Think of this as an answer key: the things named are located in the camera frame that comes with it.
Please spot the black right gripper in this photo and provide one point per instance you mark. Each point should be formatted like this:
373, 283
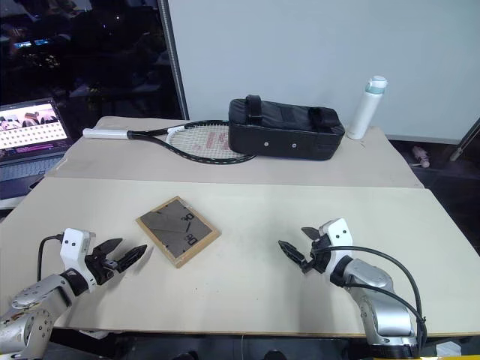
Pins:
319, 260

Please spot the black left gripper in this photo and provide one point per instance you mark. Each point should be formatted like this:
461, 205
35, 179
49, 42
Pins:
100, 268

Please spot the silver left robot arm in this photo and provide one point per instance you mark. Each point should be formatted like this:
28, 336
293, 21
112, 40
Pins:
35, 296

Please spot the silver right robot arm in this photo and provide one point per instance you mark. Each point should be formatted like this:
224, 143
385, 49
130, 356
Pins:
382, 296

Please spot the laptop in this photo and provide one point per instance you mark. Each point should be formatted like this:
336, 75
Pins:
30, 127

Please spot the white clamp under table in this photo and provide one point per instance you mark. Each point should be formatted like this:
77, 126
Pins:
93, 333

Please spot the black zippered bag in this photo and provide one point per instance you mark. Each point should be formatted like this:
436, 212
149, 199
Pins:
285, 131

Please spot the dark rounded shape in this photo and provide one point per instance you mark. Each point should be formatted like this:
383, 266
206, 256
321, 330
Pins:
275, 355

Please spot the black and white tennis racket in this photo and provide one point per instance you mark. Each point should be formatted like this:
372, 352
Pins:
210, 144

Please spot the white water bottle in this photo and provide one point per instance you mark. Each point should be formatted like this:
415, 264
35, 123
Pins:
363, 112

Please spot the pink object on floor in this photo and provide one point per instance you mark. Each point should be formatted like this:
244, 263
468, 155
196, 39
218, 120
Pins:
422, 155

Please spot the white object under table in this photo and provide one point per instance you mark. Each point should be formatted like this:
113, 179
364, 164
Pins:
450, 348

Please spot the grey stand leg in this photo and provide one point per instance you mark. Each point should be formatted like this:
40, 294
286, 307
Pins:
468, 138

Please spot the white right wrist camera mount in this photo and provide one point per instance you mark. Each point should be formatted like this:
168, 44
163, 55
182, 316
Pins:
339, 234

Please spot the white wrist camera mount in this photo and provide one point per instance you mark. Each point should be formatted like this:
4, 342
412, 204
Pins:
73, 243
339, 234

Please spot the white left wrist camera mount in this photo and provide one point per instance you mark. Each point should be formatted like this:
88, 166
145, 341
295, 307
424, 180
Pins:
73, 243

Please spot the wooden picture frame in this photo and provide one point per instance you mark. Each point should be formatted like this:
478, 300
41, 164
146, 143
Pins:
176, 230

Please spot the grey metal window post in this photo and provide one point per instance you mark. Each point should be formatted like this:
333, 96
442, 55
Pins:
174, 56

